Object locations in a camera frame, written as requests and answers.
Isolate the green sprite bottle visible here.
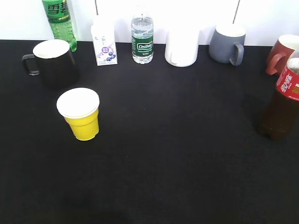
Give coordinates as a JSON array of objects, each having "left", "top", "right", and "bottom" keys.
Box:
[{"left": 42, "top": 0, "right": 77, "bottom": 52}]

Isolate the white mug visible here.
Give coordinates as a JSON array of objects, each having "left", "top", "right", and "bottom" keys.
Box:
[{"left": 164, "top": 25, "right": 199, "bottom": 67}]

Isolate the red mug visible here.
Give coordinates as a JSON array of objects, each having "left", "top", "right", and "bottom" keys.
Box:
[{"left": 265, "top": 35, "right": 299, "bottom": 76}]

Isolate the grey mug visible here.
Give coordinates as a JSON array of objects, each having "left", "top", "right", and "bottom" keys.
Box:
[{"left": 209, "top": 24, "right": 246, "bottom": 66}]

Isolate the black mug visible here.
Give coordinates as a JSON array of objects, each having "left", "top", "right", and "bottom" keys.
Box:
[{"left": 21, "top": 39, "right": 79, "bottom": 89}]

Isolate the clear water bottle green label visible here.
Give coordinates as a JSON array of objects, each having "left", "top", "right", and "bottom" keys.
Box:
[{"left": 131, "top": 3, "right": 154, "bottom": 64}]

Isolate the blueberry milk carton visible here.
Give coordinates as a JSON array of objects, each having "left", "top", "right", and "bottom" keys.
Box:
[{"left": 91, "top": 15, "right": 118, "bottom": 66}]

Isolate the yellow plastic cup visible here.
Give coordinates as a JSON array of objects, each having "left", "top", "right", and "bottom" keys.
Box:
[{"left": 56, "top": 88, "right": 100, "bottom": 141}]

